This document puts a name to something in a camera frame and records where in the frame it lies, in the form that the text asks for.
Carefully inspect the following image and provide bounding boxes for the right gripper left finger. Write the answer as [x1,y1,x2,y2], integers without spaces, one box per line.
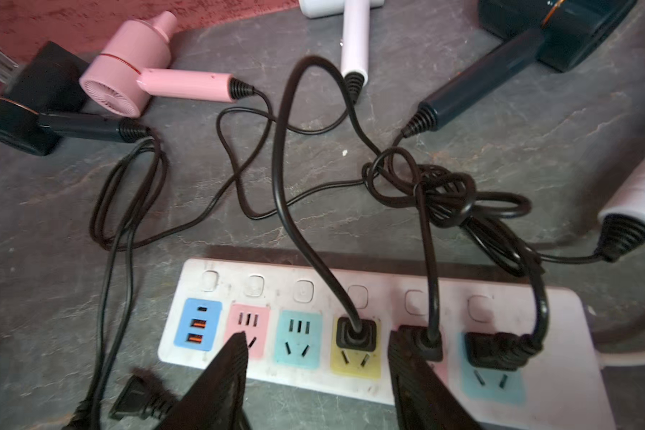
[157,331,249,430]

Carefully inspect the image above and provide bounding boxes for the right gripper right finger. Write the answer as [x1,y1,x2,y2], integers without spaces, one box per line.
[388,331,481,429]

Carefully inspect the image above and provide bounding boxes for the black cord of white square dryer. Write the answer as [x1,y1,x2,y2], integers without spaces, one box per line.
[271,54,388,353]

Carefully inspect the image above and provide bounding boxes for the white power strip coloured sockets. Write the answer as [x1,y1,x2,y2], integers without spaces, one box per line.
[158,259,615,429]

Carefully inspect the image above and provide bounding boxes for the black cord of green dryer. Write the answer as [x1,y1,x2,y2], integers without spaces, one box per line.
[361,133,533,362]

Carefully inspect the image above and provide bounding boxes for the white round hair dryer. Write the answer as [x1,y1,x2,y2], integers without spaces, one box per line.
[596,158,645,263]

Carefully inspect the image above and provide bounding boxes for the dark green hair dryer back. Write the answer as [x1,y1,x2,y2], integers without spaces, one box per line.
[401,0,636,138]

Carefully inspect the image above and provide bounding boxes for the black hair dryer far left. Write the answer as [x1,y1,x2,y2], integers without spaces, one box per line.
[0,41,151,156]

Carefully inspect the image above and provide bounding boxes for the pink hair dryer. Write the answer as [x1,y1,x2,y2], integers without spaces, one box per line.
[79,11,255,118]

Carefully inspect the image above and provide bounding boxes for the white square hair dryer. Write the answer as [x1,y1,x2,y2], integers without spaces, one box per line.
[298,0,385,104]

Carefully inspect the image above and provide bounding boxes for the black cord of front white dryer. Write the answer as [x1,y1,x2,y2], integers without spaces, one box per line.
[108,370,181,423]

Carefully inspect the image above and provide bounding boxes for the black cord of pink dryer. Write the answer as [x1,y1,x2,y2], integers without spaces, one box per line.
[88,88,367,430]

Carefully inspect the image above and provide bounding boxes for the white power strip cable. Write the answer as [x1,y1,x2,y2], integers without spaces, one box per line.
[593,343,645,369]

